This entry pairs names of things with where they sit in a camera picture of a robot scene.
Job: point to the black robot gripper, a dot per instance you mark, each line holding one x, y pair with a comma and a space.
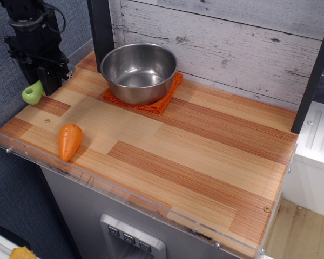
35, 44

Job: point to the green handled grey toy spatula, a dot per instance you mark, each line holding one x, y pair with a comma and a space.
32, 94

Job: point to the orange toy carrot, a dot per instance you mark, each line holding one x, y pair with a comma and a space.
69, 140

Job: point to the stainless steel bowl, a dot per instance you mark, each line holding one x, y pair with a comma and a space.
140, 73

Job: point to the orange folded cloth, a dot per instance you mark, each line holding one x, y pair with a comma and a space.
158, 107

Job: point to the grey toy fridge cabinet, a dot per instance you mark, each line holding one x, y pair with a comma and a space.
82, 208

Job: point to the yellow black object bottom left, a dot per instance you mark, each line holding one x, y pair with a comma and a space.
13, 246

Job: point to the silver dispenser button panel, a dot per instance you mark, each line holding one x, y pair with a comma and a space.
129, 238

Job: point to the clear acrylic table guard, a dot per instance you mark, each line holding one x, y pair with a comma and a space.
211, 164

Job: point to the white side cabinet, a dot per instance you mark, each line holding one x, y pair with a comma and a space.
304, 180

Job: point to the black left vertical post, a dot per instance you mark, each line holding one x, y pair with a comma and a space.
101, 28

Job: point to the black vertical post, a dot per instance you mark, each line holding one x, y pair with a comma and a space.
309, 91
101, 28

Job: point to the black right vertical post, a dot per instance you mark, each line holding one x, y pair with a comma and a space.
309, 91

